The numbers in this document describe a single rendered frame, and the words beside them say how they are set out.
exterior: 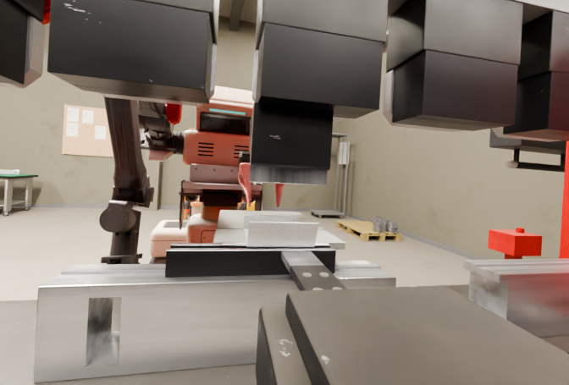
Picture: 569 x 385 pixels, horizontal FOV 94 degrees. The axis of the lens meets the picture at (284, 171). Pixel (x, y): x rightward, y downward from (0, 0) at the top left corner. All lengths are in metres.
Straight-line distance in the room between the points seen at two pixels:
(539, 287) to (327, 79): 0.43
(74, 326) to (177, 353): 0.10
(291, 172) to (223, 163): 0.66
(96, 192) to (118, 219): 6.72
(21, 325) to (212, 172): 0.61
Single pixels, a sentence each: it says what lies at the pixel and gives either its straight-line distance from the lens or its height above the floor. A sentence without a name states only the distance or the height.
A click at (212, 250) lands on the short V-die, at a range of 0.33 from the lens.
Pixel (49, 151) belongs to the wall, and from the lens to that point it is 7.70.
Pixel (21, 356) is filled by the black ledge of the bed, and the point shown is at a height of 0.88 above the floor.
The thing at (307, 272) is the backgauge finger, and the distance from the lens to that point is 0.26.
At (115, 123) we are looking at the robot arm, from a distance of 0.64.
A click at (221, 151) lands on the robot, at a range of 0.98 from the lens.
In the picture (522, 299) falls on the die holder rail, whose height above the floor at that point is 0.93.
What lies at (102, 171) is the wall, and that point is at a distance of 7.34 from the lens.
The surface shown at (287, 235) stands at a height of 1.02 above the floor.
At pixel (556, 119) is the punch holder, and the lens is 0.54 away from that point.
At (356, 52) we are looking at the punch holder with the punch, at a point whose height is 1.24.
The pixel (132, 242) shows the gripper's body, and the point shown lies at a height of 0.90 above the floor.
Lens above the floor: 1.10
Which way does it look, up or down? level
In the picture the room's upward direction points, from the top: 3 degrees clockwise
